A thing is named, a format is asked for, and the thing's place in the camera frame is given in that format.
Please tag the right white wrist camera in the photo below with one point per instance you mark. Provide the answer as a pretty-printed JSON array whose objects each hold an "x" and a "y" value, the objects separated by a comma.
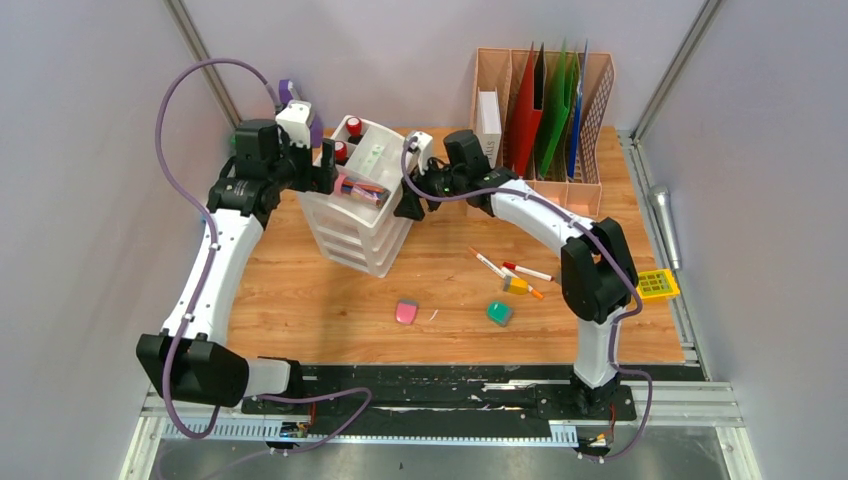
[{"x": 418, "y": 150}]

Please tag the green folder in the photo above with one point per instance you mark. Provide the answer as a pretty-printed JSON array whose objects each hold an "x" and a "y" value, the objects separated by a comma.
[{"x": 557, "y": 114}]

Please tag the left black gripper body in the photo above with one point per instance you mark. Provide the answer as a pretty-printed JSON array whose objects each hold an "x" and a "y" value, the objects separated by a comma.
[{"x": 303, "y": 175}]

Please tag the yellow mini highlighter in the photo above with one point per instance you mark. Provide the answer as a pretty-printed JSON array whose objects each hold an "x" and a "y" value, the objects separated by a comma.
[{"x": 515, "y": 285}]

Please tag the pink plastic file organizer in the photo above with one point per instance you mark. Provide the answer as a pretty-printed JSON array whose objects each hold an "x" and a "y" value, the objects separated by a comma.
[{"x": 499, "y": 68}]

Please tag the red folder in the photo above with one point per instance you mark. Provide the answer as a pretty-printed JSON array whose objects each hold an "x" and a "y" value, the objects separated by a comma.
[{"x": 527, "y": 111}]

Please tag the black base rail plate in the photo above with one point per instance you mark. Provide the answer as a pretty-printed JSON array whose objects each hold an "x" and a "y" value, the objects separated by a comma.
[{"x": 464, "y": 400}]

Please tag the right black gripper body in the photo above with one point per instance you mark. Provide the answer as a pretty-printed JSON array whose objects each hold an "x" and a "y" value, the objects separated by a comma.
[{"x": 438, "y": 182}]

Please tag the white plastic drawer unit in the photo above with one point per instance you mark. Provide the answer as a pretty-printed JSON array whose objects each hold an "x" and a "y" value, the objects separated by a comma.
[{"x": 355, "y": 224}]

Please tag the purple object at wall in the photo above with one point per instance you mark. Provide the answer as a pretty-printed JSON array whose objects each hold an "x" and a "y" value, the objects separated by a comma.
[{"x": 288, "y": 91}]

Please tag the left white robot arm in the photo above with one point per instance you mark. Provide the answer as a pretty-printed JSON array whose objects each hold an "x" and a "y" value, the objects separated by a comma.
[{"x": 188, "y": 360}]

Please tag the pink eraser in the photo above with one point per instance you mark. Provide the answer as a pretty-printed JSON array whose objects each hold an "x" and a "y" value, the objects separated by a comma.
[{"x": 406, "y": 311}]

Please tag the blue folder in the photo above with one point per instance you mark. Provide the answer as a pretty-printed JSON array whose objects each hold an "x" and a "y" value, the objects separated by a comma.
[{"x": 575, "y": 128}]

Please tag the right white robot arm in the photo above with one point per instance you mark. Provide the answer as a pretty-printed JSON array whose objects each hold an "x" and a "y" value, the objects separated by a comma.
[{"x": 597, "y": 276}]

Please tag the pink highlighter pack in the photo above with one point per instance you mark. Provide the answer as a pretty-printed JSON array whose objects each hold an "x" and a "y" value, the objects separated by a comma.
[{"x": 362, "y": 191}]

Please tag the white hardcover book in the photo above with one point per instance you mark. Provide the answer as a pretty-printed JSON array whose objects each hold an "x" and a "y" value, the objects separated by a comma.
[{"x": 488, "y": 127}]

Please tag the red cap white marker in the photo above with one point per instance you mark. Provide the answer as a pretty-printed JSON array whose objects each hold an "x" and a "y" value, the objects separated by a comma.
[{"x": 528, "y": 271}]

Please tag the teal eraser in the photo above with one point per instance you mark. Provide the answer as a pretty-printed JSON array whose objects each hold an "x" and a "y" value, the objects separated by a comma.
[{"x": 499, "y": 313}]

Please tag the red black stamp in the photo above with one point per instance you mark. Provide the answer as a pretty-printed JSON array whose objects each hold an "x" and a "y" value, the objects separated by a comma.
[{"x": 341, "y": 152}]

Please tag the yellow small crate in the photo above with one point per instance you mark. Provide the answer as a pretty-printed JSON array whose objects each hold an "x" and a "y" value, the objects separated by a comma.
[{"x": 656, "y": 285}]

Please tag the red round stamp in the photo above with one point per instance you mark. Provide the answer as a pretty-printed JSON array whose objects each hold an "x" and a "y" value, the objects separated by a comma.
[{"x": 354, "y": 128}]

